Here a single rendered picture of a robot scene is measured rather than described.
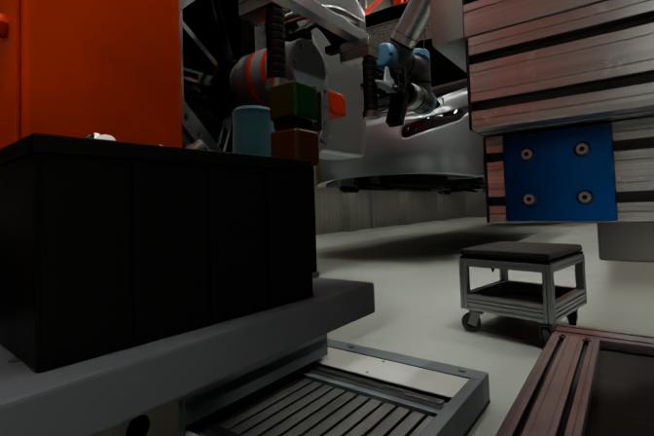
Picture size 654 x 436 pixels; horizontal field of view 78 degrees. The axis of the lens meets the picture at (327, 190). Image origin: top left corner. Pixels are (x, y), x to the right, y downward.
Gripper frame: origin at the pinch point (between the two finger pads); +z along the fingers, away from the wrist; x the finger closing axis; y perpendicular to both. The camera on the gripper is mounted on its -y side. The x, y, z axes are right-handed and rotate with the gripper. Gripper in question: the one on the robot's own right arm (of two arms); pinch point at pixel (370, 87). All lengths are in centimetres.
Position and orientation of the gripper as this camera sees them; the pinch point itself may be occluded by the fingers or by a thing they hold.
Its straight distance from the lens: 107.0
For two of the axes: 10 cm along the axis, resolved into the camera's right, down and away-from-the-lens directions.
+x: 8.0, -0.5, -6.0
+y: -0.3, -10.0, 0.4
